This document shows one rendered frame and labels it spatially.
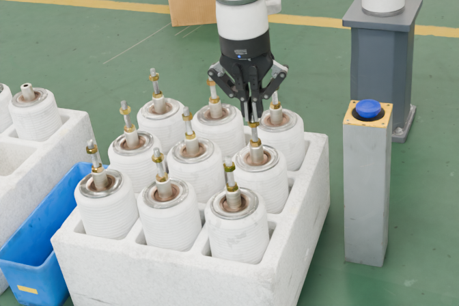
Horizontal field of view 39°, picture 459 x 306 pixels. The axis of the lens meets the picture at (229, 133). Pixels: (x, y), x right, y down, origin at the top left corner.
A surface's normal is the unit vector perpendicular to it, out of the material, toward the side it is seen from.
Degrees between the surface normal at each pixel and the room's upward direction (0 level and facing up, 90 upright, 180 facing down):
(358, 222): 90
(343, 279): 0
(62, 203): 88
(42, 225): 88
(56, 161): 90
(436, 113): 0
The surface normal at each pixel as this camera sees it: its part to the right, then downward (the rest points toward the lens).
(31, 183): 0.92, 0.13
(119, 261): -0.33, 0.56
